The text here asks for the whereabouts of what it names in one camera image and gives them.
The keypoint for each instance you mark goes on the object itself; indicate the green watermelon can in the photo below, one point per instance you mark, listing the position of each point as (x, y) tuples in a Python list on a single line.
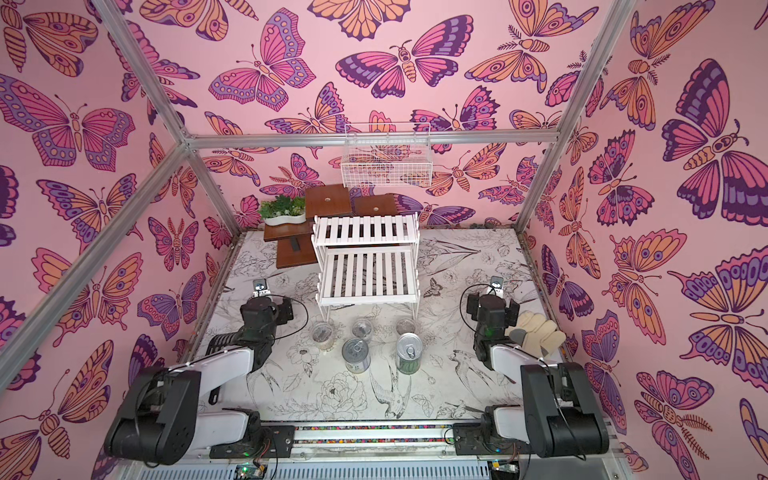
[(409, 350)]

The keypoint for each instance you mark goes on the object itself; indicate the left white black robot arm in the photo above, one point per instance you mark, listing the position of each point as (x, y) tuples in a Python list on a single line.
[(158, 422)]

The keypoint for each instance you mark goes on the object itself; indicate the jar with purple seeds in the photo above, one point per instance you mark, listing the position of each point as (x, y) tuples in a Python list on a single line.
[(362, 329)]

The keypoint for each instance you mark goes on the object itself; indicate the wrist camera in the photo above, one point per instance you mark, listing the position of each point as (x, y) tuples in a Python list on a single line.
[(260, 288), (496, 286)]

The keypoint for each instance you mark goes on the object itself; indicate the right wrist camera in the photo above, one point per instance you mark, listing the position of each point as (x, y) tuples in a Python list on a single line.
[(496, 286)]

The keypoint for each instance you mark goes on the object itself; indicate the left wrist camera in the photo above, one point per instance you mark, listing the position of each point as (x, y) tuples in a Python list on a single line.
[(260, 288)]

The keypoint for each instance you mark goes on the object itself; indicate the beige oven glove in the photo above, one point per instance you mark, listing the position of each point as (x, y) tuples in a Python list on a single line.
[(536, 334)]

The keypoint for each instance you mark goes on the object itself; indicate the green plant in white pot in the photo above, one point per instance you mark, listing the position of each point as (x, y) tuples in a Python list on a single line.
[(283, 210)]

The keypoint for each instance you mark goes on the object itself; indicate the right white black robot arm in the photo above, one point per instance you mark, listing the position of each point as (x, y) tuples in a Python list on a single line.
[(558, 416)]

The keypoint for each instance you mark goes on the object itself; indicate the black spatula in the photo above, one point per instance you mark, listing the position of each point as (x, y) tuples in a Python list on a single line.
[(216, 344)]

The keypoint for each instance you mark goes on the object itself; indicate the jar with yellow seeds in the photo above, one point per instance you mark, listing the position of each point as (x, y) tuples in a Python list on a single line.
[(322, 335)]

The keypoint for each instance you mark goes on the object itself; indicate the silver tin can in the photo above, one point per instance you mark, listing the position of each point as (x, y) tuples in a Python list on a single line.
[(356, 356)]

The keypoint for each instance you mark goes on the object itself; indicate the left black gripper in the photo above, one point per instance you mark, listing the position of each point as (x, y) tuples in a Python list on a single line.
[(283, 311)]

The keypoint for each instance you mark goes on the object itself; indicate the brown wooden stand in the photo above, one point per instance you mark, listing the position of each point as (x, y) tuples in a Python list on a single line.
[(294, 247)]

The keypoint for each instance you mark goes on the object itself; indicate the white wooden two-tier shelf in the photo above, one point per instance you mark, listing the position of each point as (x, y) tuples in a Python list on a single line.
[(367, 260)]

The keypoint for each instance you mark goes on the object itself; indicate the jar with red seeds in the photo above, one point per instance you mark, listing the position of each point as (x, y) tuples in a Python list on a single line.
[(405, 326)]

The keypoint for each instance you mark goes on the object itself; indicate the white wire basket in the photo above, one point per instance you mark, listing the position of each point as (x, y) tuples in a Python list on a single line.
[(382, 155)]

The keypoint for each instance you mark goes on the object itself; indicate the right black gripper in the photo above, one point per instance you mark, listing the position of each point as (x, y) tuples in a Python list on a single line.
[(492, 298)]

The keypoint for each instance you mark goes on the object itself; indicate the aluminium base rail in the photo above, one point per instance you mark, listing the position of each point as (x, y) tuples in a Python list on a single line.
[(416, 449)]

